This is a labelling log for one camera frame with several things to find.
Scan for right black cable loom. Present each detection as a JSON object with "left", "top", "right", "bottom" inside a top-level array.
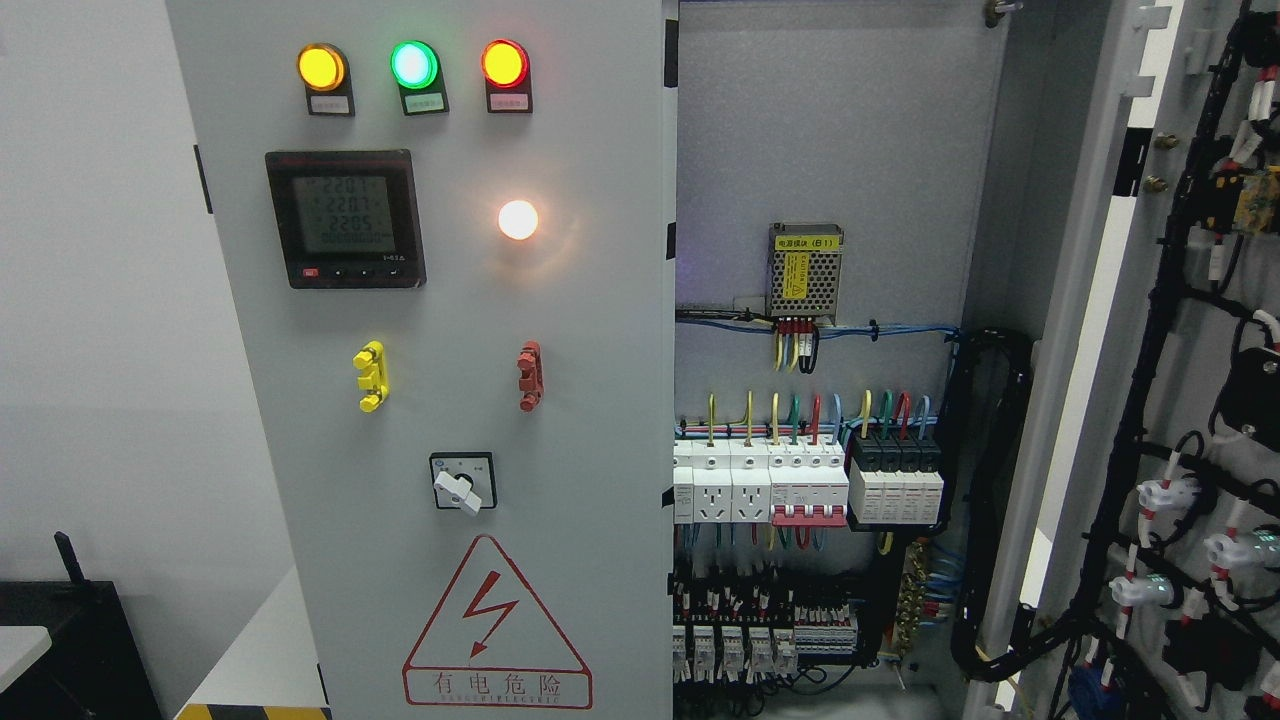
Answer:
[{"left": 938, "top": 327, "right": 1091, "bottom": 684}]

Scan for black white surge protector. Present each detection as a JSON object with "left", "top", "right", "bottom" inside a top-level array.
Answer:
[{"left": 847, "top": 436, "right": 945, "bottom": 527}]

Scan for white socket and breaker row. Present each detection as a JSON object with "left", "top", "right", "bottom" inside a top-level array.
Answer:
[{"left": 673, "top": 436, "right": 850, "bottom": 527}]

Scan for yellow indicator lamp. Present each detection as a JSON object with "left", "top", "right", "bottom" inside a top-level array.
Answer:
[{"left": 296, "top": 42, "right": 355, "bottom": 117}]

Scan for black box with antenna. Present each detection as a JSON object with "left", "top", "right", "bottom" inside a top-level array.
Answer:
[{"left": 1, "top": 530, "right": 163, "bottom": 719}]

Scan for grey cabinet door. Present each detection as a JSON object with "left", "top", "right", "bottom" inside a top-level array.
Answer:
[
  {"left": 1010, "top": 0, "right": 1280, "bottom": 720},
  {"left": 166, "top": 1, "right": 675, "bottom": 719}
]

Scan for green indicator lamp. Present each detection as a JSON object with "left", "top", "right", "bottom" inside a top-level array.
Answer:
[{"left": 389, "top": 40, "right": 449, "bottom": 117}]

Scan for yellow terminal post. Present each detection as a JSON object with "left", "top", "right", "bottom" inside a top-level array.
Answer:
[{"left": 352, "top": 340, "right": 390, "bottom": 413}]

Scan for lower relay terminal row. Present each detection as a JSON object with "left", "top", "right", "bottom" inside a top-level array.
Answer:
[{"left": 668, "top": 568, "right": 860, "bottom": 685}]

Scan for metal mesh power supply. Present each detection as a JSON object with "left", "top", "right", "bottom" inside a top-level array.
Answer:
[{"left": 767, "top": 222, "right": 844, "bottom": 320}]

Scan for black digital power meter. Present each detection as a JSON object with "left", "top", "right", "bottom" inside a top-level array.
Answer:
[{"left": 265, "top": 149, "right": 426, "bottom": 290}]

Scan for red indicator lamp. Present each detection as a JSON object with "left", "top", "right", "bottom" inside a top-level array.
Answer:
[{"left": 481, "top": 38, "right": 532, "bottom": 114}]

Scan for red electric hazard sticker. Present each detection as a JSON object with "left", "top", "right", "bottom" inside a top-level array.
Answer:
[{"left": 402, "top": 534, "right": 594, "bottom": 710}]

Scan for white rotary selector switch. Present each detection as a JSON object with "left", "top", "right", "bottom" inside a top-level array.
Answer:
[{"left": 429, "top": 451, "right": 497, "bottom": 518}]

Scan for white glowing indicator lamp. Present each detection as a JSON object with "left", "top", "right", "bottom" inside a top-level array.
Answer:
[{"left": 497, "top": 199, "right": 540, "bottom": 241}]

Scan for red terminal post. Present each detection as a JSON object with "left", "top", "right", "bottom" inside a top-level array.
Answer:
[{"left": 516, "top": 340, "right": 545, "bottom": 413}]

